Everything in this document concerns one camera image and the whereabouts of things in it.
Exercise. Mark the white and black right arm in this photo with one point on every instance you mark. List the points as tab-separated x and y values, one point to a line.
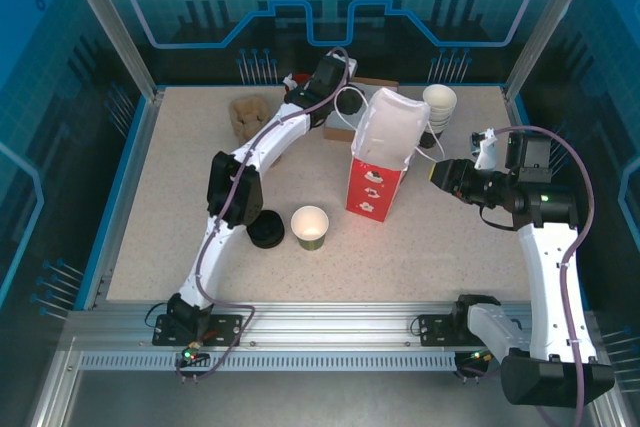
550	272

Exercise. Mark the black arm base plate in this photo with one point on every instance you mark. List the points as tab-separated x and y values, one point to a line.
430	329
225	329

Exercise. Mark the paper bag with red print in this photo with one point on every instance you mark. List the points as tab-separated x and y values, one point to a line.
370	187

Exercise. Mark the blue printed side panel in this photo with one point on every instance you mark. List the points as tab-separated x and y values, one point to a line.
40	122
615	97

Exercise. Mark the black cup lid stack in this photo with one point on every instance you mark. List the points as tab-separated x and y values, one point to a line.
265	229

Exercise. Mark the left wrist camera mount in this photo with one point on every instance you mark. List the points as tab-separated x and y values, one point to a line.
351	66

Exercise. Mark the small LED circuit board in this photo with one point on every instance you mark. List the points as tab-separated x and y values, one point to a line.
189	356
480	356

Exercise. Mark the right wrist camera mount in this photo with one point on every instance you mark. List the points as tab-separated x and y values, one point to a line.
485	149

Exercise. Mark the green paper cup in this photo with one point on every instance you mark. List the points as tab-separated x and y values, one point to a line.
310	222

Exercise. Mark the brown pulp cup carrier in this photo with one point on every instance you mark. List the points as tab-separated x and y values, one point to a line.
247	114

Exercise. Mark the red straw holder cup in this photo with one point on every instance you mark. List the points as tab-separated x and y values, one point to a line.
300	78

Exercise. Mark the aluminium frame post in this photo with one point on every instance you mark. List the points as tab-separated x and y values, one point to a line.
107	22
550	22

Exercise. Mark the white paper-wrapped straw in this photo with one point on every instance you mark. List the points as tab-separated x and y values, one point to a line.
288	81

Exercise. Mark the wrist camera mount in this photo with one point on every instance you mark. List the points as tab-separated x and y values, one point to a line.
485	149
351	66

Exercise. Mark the brown cardboard napkin box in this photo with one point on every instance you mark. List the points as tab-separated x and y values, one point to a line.
340	133

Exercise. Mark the blue backdrop with gear print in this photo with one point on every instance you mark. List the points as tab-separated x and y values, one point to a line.
320	7

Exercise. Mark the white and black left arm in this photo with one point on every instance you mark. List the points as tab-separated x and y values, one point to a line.
270	139

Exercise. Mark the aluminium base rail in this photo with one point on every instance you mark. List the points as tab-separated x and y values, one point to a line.
325	322

